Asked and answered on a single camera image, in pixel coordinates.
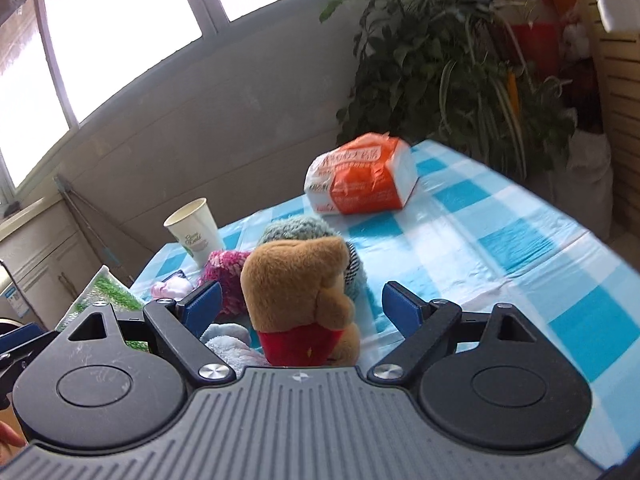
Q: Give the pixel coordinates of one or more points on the orange white pharmacy bag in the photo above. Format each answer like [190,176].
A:
[362,175]

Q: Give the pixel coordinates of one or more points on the white sack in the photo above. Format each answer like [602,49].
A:
[592,180]

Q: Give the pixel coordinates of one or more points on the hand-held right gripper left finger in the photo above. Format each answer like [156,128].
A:
[202,304]

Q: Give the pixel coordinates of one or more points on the large leafy potted plant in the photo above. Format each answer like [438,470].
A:
[410,45]

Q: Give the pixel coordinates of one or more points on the spider plant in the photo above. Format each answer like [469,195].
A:
[505,110]

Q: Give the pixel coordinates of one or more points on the beige sink cabinet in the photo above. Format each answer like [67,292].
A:
[45,250]

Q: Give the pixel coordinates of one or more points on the washing machine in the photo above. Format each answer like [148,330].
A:
[15,300]

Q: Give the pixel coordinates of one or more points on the person's left hand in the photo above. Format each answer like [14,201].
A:
[9,435]

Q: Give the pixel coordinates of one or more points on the cardboard box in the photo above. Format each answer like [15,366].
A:
[102,287]

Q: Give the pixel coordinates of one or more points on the brown teddy bear red shirt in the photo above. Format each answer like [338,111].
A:
[295,285]

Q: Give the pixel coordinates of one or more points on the black white striped cloth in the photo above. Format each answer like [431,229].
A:
[356,270]

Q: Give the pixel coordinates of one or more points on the pink knitted hat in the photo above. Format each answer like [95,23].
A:
[226,270]

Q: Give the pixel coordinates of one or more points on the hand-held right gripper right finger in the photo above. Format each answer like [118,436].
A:
[400,307]

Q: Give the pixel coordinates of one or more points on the window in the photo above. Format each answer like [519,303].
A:
[115,20]

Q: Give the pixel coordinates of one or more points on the red flower pot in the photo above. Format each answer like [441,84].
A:
[535,47]

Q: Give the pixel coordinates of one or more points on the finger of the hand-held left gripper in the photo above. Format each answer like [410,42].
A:
[22,337]

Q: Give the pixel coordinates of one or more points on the mop with metal pole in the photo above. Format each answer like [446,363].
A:
[95,215]

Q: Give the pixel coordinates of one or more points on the blue white checked tablecloth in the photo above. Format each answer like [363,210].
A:
[490,240]

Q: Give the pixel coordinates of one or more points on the grey-green knitted plush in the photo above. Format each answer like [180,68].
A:
[295,229]

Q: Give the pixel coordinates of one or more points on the white fluffy plush toy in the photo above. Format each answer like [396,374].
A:
[230,347]

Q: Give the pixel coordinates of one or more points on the wooden slatted cabinet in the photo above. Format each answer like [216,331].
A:
[620,85]

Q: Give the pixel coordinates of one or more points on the white paper cup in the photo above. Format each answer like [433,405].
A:
[192,232]

